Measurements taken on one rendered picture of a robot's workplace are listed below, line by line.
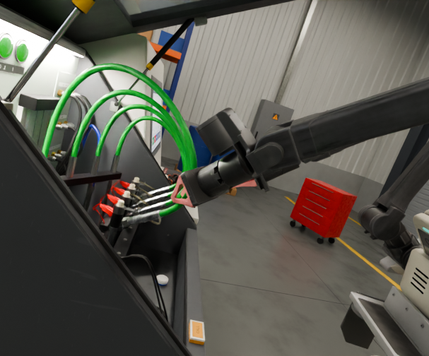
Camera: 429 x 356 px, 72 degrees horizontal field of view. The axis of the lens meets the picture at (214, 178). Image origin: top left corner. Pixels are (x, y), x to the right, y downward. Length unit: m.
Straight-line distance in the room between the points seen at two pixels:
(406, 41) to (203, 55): 5.33
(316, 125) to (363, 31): 8.51
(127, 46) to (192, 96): 6.16
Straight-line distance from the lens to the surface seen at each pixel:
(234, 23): 7.54
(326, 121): 0.45
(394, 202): 0.97
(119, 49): 1.12
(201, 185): 0.54
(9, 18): 0.69
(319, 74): 8.24
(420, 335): 0.88
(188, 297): 0.77
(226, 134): 0.49
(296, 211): 5.08
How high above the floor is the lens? 1.39
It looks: 12 degrees down
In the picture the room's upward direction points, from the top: 18 degrees clockwise
